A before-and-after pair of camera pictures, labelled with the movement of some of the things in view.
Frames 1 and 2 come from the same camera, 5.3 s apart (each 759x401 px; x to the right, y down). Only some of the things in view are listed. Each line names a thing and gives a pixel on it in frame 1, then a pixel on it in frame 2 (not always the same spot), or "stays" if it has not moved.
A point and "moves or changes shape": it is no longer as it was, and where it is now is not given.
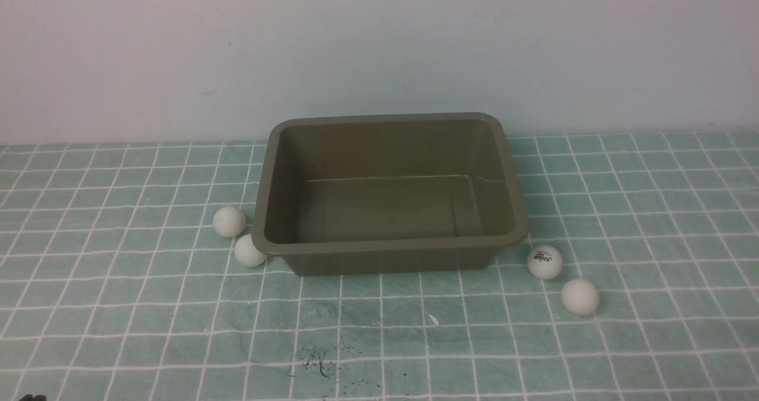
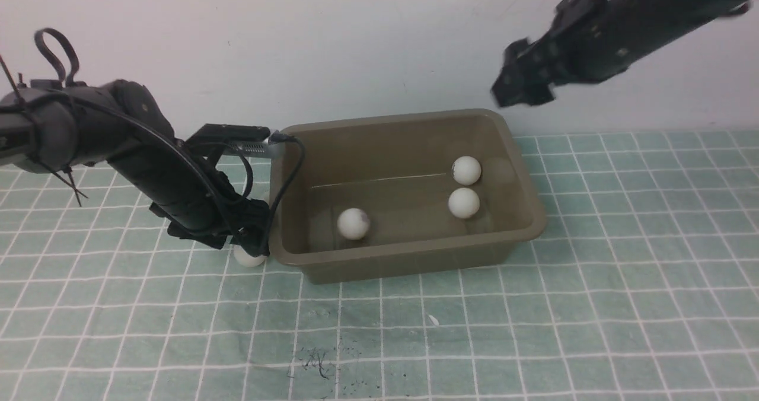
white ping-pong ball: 229,222 moves or changes shape
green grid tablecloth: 115,285 stays
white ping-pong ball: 246,254 stays
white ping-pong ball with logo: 545,262 to 466,170
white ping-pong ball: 580,296 to 463,203
